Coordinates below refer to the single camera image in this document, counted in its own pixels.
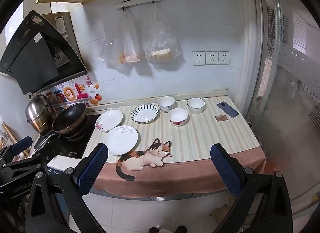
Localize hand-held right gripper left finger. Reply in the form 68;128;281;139
25;143;109;233

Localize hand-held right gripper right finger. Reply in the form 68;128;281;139
210;144;293;233

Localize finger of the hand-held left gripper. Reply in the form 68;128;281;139
10;136;34;156
30;138;63;168

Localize white bowl with dark rim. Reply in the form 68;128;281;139
187;97;206;115

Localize wooden rolling pin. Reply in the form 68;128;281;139
0;122;28;157

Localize black induction cooktop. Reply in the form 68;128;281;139
34;114;102;160

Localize dark cooking pan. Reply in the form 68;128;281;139
61;116;89;139

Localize black frying pan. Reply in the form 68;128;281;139
34;101;87;153

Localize striped tablecloth with pink border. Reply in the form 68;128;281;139
91;94;267;198

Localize stainless steel pot with lid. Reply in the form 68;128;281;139
25;93;57;133

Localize white plate with grey flower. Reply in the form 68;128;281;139
103;125;139;156

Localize brown cardboard piece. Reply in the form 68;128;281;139
211;203;235;223

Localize cat-shaped mat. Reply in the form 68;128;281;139
115;138;173;181

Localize white plate with floral rim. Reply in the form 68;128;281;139
95;109;125;132

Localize blue smartphone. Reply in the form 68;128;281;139
217;101;240;119

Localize white bowl with red flowers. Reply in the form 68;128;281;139
168;108;188;126

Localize blue striped plate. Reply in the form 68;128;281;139
131;104;160;124

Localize black range hood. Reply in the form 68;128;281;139
0;10;90;96

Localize white bowl with blue flowers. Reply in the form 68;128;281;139
157;96;176;113

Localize sliding glass door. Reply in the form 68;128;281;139
246;0;320;213

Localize clear plastic bag with orange food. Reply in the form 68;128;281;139
117;8;142;64

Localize clear plastic bag with pale block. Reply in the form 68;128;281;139
144;3;182;63

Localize colourful wall stickers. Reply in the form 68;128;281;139
46;75;100;113

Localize white wall socket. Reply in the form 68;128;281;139
218;51;230;65
206;51;219;65
192;51;206;66

